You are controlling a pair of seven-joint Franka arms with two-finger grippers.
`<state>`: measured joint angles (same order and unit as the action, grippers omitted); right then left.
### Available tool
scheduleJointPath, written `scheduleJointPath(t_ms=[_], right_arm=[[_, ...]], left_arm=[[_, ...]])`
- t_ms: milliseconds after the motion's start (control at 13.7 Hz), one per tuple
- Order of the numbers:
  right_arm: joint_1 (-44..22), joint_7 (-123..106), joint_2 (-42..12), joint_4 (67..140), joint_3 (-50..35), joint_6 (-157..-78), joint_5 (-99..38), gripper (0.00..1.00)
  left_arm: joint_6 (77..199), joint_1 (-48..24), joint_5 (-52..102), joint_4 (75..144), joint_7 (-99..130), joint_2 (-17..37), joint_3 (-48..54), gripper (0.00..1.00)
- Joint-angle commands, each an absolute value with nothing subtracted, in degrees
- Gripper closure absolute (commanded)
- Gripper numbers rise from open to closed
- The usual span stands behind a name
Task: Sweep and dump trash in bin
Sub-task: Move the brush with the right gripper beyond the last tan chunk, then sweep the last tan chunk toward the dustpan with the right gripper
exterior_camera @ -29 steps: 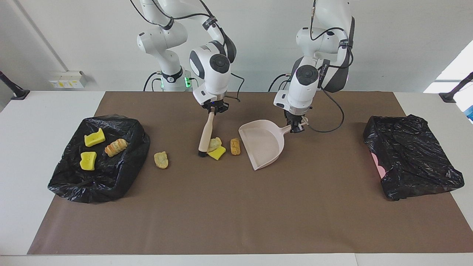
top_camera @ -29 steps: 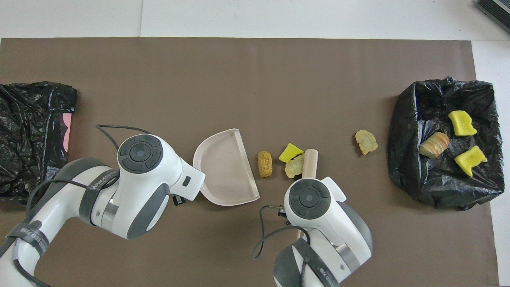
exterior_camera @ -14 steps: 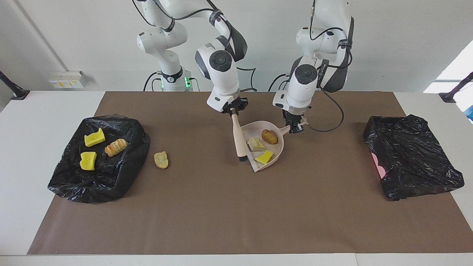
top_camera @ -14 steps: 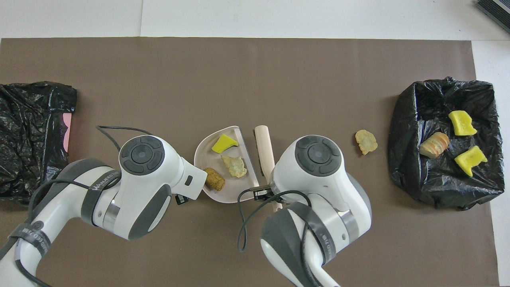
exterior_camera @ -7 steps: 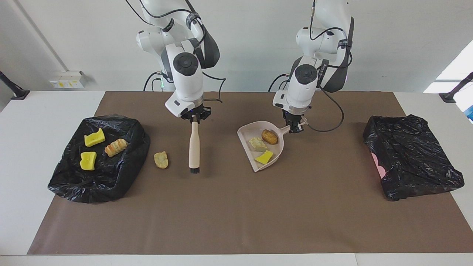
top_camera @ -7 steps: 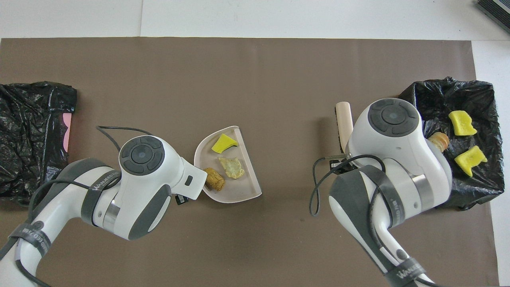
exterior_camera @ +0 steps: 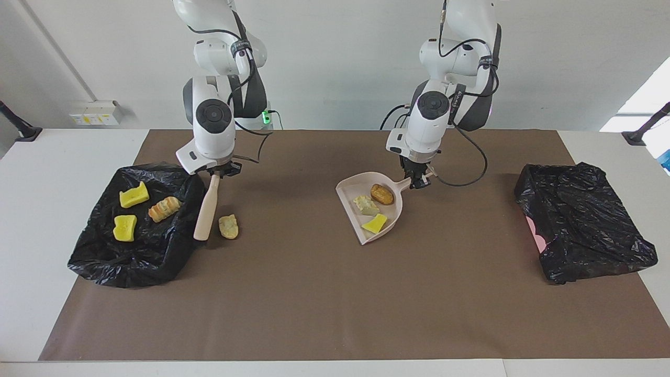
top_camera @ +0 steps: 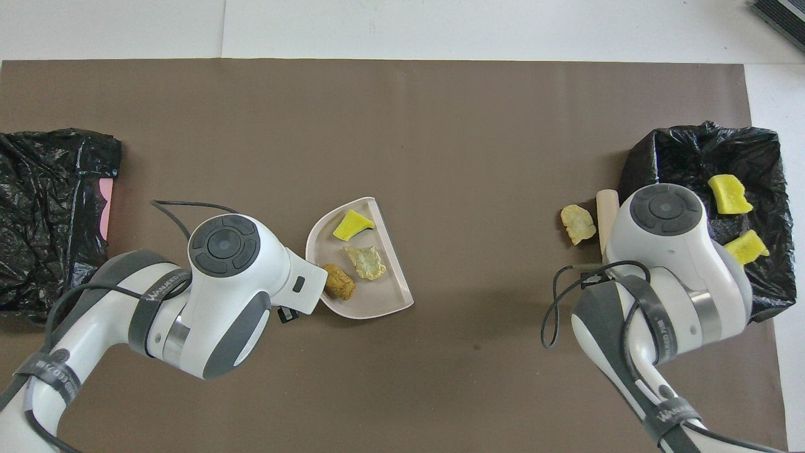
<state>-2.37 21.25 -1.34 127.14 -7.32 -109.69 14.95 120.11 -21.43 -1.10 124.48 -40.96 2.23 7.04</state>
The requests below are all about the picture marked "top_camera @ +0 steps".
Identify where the black velcro cable strap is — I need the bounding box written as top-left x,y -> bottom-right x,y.
641,396 -> 702,449
619,275 -> 677,366
13,349 -> 82,403
129,271 -> 189,359

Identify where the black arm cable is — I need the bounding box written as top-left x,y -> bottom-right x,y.
24,199 -> 241,453
541,259 -> 784,453

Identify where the dark ribbed device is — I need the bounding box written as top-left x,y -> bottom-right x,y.
752,0 -> 805,53

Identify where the pale beige sponge chunk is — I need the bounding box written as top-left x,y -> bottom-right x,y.
560,204 -> 597,245
343,245 -> 387,281

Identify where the yellow sponge piece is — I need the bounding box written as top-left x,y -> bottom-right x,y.
708,174 -> 754,215
723,230 -> 770,266

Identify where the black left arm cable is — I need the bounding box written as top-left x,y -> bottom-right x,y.
24,199 -> 241,453

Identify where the beige plastic dustpan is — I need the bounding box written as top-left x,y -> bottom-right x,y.
306,197 -> 414,320

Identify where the pink plastic bin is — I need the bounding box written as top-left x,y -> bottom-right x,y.
99,178 -> 115,241

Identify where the brown table mat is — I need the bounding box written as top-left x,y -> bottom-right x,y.
0,59 -> 790,453

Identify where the beige brush with black bristles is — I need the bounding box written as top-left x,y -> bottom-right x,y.
596,189 -> 621,255

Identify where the black plastic trash bag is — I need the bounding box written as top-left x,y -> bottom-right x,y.
0,128 -> 122,315
619,121 -> 797,323

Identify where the small yellow sponge wedge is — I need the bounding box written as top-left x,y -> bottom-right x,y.
333,210 -> 376,242

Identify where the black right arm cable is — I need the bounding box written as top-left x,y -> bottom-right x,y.
541,259 -> 784,453

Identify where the brown foam cylinder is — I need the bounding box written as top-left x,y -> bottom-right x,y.
322,263 -> 357,301

